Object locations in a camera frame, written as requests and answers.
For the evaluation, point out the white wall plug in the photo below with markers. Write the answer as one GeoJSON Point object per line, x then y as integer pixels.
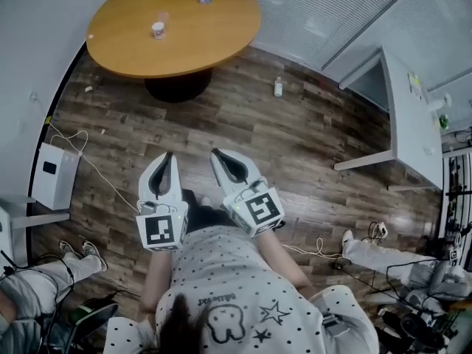
{"type": "Point", "coordinates": [35, 97]}

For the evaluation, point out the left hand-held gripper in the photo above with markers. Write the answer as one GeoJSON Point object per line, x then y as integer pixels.
{"type": "Point", "coordinates": [160, 231]}

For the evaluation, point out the right hand-held gripper camera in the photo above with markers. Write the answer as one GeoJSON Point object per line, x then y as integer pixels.
{"type": "Point", "coordinates": [250, 190]}

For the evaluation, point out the white power adapter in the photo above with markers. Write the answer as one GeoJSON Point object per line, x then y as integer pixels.
{"type": "Point", "coordinates": [381, 229]}

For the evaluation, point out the small white bottle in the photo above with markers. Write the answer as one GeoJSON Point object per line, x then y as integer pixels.
{"type": "Point", "coordinates": [278, 87]}

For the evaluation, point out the person's left forearm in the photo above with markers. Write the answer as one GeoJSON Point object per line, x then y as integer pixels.
{"type": "Point", "coordinates": [156, 282]}

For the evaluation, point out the left hand-held gripper camera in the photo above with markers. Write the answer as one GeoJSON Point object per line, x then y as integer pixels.
{"type": "Point", "coordinates": [149, 208]}

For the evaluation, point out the small green object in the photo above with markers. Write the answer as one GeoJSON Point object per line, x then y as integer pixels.
{"type": "Point", "coordinates": [444, 121]}

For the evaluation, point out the black metal rack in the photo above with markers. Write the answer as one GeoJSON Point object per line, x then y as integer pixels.
{"type": "Point", "coordinates": [457, 197]}

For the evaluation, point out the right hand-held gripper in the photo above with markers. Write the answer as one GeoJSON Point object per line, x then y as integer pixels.
{"type": "Point", "coordinates": [260, 208]}

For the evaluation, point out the clear plastic cup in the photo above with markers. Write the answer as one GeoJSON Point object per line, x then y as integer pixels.
{"type": "Point", "coordinates": [158, 31]}

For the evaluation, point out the person's white dotted shirt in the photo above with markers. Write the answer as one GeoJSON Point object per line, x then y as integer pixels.
{"type": "Point", "coordinates": [239, 290]}

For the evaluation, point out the person's dark trousers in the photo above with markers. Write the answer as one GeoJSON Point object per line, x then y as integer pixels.
{"type": "Point", "coordinates": [206, 216]}

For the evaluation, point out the white box appliance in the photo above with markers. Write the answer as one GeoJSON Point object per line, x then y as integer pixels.
{"type": "Point", "coordinates": [55, 175]}

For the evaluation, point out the black table pedestal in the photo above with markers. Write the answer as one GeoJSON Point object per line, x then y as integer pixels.
{"type": "Point", "coordinates": [177, 87]}

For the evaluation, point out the hand-held gripper camera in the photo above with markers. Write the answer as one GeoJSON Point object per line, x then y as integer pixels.
{"type": "Point", "coordinates": [250, 190]}
{"type": "Point", "coordinates": [149, 208]}

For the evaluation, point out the person's right forearm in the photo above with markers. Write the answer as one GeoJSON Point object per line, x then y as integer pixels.
{"type": "Point", "coordinates": [285, 264]}

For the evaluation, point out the grey window blinds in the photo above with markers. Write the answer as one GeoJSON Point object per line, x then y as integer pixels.
{"type": "Point", "coordinates": [313, 13]}

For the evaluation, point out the white desk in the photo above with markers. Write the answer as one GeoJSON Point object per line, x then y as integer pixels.
{"type": "Point", "coordinates": [413, 131]}
{"type": "Point", "coordinates": [14, 212]}

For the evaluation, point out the small white device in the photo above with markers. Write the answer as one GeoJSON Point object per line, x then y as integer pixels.
{"type": "Point", "coordinates": [440, 103]}

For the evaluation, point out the person's shoe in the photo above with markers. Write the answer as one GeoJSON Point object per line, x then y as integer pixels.
{"type": "Point", "coordinates": [205, 201]}

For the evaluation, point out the yellow sticky note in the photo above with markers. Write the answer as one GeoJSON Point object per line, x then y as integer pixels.
{"type": "Point", "coordinates": [414, 80]}

